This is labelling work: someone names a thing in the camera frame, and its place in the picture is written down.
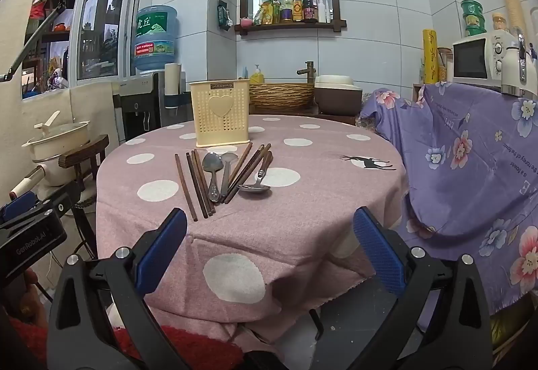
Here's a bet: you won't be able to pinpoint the brown wooden chopstick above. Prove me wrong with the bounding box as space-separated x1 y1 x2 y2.
222 143 266 203
192 149 215 216
223 141 253 197
222 142 273 205
186 153 208 219
174 153 198 222

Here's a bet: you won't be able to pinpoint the shiny metal spoon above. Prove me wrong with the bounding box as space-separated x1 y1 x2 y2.
202 153 223 203

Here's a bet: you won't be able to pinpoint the matte metal spoon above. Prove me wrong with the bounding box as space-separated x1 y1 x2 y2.
221 152 238 200

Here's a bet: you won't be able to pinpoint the wooden handled metal spoon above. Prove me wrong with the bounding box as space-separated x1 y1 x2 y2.
239 151 273 194

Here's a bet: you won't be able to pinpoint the cream electric cooking pot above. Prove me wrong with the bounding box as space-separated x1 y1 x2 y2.
9 111 90 200

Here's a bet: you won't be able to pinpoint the dark wooden stool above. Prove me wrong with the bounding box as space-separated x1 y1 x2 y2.
59 134 109 259

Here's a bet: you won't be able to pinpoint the grey water dispenser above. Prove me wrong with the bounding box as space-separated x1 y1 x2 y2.
113 71 164 141

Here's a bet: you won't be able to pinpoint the purple floral cloth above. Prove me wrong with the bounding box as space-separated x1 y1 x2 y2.
361 82 537 313

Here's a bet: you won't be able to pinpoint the pink polka dot tablecloth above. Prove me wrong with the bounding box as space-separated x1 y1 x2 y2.
96 116 408 344

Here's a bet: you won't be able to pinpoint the paper cup stack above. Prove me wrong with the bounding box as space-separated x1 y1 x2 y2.
164 63 182 96

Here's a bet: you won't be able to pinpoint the cream plastic utensil holder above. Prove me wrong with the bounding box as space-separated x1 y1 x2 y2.
190 80 250 148

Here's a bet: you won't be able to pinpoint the blue water jug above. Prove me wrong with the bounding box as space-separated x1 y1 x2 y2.
133 5 179 72

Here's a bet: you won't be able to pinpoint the cream brown rice cooker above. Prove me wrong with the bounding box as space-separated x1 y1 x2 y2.
315 75 363 116

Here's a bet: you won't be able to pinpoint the white microwave oven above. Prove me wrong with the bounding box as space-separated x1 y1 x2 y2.
451 30 517 88

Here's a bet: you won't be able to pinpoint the woven brown basin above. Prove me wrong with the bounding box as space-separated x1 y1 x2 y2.
249 83 315 111

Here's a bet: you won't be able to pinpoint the yellow soap dispenser bottle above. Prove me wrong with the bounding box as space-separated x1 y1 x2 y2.
249 64 264 84

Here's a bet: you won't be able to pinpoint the brass faucet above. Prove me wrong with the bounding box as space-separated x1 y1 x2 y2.
296 61 316 83

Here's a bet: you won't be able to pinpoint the yellow roll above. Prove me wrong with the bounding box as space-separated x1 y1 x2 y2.
422 29 438 84

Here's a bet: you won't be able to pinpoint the green stacked cups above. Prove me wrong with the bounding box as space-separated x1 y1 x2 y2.
461 0 486 37

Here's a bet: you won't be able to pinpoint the dark soy sauce bottle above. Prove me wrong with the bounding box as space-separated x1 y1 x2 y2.
302 0 318 22

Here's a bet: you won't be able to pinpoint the yellow oil bottle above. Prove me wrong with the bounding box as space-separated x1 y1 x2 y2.
292 0 303 22

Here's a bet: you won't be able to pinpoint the window frame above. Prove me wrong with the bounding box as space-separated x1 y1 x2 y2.
21 0 139 99

